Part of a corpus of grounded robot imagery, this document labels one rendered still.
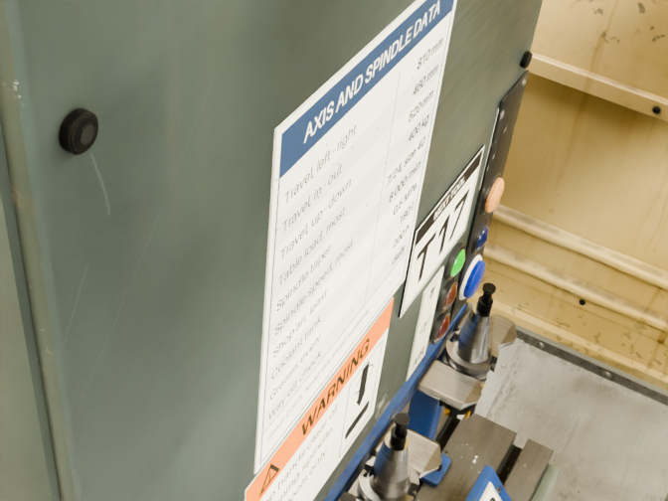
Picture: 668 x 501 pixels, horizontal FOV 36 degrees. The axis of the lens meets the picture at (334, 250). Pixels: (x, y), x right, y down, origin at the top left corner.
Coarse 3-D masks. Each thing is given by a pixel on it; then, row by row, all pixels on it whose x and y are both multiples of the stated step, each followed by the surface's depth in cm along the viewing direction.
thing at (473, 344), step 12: (492, 312) 118; (468, 324) 119; (480, 324) 118; (492, 324) 119; (468, 336) 119; (480, 336) 119; (492, 336) 120; (456, 348) 122; (468, 348) 120; (480, 348) 120; (468, 360) 121; (480, 360) 121
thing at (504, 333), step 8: (472, 304) 129; (464, 312) 128; (464, 320) 127; (496, 320) 128; (504, 320) 128; (456, 328) 126; (496, 328) 127; (504, 328) 127; (512, 328) 127; (496, 336) 126; (504, 336) 126; (512, 336) 126; (496, 344) 125; (504, 344) 125
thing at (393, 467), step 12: (384, 444) 103; (408, 444) 103; (384, 456) 104; (396, 456) 103; (408, 456) 104; (372, 468) 106; (384, 468) 104; (396, 468) 104; (408, 468) 105; (372, 480) 106; (384, 480) 105; (396, 480) 105; (408, 480) 106; (384, 492) 106; (396, 492) 106
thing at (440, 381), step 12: (432, 360) 122; (432, 372) 121; (444, 372) 121; (456, 372) 121; (420, 384) 119; (432, 384) 119; (444, 384) 119; (456, 384) 119; (468, 384) 120; (432, 396) 118; (444, 396) 118; (456, 396) 118; (468, 396) 118; (480, 396) 119; (456, 408) 117
